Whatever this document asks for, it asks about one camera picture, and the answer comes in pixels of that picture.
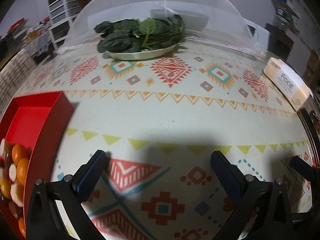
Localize patterned tablecloth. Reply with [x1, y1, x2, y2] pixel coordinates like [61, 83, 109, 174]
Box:
[0, 37, 320, 240]

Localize cardboard boxes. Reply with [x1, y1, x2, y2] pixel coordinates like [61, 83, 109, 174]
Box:
[304, 50, 320, 80]

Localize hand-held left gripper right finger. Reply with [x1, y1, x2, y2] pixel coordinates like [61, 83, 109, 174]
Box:
[210, 151, 295, 240]

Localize white mesh food cover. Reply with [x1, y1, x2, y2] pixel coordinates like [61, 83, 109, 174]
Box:
[56, 0, 263, 55]

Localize cloth-covered side table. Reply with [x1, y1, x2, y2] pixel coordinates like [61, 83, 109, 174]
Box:
[0, 17, 54, 65]

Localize wall poster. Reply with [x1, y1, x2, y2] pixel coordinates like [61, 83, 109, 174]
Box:
[290, 0, 320, 55]

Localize dark cabinet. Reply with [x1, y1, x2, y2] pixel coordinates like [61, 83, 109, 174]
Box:
[265, 22, 294, 58]

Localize spinach leaves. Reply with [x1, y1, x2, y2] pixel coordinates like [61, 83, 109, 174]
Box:
[94, 14, 187, 53]

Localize cream tissue pack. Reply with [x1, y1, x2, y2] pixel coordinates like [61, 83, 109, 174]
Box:
[264, 57, 313, 110]

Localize red date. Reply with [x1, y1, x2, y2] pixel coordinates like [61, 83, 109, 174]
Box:
[5, 142, 14, 165]
[9, 201, 23, 218]

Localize white plate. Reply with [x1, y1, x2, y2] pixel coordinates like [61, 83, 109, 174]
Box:
[105, 42, 178, 60]

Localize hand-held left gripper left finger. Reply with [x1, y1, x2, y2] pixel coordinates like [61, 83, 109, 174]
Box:
[26, 149, 108, 240]

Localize white appliance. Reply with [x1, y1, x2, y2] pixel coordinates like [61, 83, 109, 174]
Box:
[246, 19, 269, 48]

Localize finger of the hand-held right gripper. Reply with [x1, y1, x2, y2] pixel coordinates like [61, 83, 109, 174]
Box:
[290, 155, 317, 182]

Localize plastic drawer cabinet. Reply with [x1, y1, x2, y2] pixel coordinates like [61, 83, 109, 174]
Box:
[47, 0, 80, 49]

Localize red tray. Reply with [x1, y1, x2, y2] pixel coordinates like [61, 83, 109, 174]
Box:
[0, 91, 75, 239]

